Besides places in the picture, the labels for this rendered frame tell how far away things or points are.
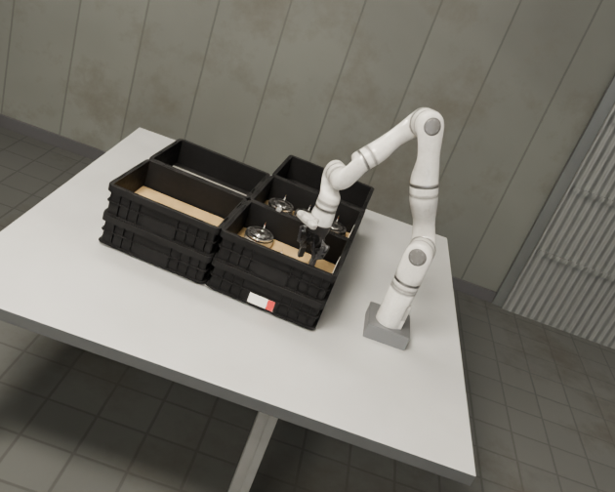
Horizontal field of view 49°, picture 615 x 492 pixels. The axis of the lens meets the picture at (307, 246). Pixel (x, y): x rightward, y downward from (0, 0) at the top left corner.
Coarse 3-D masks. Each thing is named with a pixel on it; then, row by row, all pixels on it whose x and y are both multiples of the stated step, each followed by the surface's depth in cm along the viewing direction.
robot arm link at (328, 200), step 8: (336, 160) 209; (328, 168) 207; (328, 184) 211; (320, 192) 210; (328, 192) 209; (336, 192) 211; (320, 200) 210; (328, 200) 209; (336, 200) 209; (320, 208) 210; (328, 208) 210; (336, 208) 211
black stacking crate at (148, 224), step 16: (128, 176) 228; (144, 176) 244; (160, 176) 244; (176, 176) 242; (160, 192) 247; (176, 192) 245; (192, 192) 244; (208, 192) 242; (224, 192) 241; (112, 208) 222; (128, 208) 219; (144, 208) 219; (208, 208) 245; (224, 208) 243; (144, 224) 220; (160, 224) 219; (176, 224) 218; (176, 240) 221; (192, 240) 220; (208, 240) 218
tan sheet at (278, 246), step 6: (246, 228) 243; (240, 234) 237; (276, 240) 242; (276, 246) 239; (282, 246) 240; (288, 246) 241; (282, 252) 236; (288, 252) 238; (294, 252) 239; (294, 258) 235; (300, 258) 237; (306, 258) 238; (318, 264) 237; (324, 264) 239; (330, 264) 240; (330, 270) 236
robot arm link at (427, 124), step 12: (420, 120) 202; (432, 120) 201; (420, 132) 203; (432, 132) 203; (420, 144) 204; (432, 144) 204; (420, 156) 206; (432, 156) 206; (420, 168) 208; (432, 168) 207; (420, 180) 209; (432, 180) 209
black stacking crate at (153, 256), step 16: (112, 224) 223; (128, 224) 221; (112, 240) 227; (128, 240) 224; (144, 240) 224; (160, 240) 221; (144, 256) 225; (160, 256) 224; (176, 256) 223; (192, 256) 221; (208, 256) 220; (176, 272) 225; (192, 272) 224; (208, 272) 228
